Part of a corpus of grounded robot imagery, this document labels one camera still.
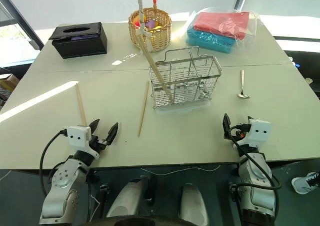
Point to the wooden chopstick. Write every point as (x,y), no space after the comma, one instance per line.
(81,105)
(152,64)
(144,108)

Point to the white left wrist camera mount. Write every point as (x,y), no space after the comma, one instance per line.
(78,134)

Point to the cardboard box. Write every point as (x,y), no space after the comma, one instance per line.
(7,84)

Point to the blue folded cloth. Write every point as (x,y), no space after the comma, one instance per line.
(207,39)

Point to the white sneaker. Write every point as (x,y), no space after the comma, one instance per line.
(305,182)

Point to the purple toy block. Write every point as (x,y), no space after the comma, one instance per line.
(150,24)

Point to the dark window frame post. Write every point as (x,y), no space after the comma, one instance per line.
(20,18)

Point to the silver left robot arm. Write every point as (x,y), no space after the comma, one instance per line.
(62,178)

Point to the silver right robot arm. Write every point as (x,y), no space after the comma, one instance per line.
(252,176)

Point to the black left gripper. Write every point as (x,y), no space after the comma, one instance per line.
(96,145)

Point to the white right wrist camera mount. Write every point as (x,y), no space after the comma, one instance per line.
(260,132)

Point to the dark rounded robot torso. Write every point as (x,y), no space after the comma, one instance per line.
(142,222)

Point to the black tissue box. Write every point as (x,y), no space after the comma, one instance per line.
(80,41)

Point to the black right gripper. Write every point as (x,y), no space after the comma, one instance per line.
(240,133)

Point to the yellow toy piece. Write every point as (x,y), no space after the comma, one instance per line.
(157,26)

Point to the clear plastic bag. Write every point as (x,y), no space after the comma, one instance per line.
(250,39)

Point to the red folded cloth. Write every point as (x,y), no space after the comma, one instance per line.
(220,23)

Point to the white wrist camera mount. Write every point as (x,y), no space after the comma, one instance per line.
(78,134)
(260,132)

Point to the silver robot leg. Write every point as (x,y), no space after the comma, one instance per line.
(127,198)
(193,203)

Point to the red toy piece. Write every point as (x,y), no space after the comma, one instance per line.
(137,23)

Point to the silver metal spoon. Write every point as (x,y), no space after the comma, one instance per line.
(242,83)

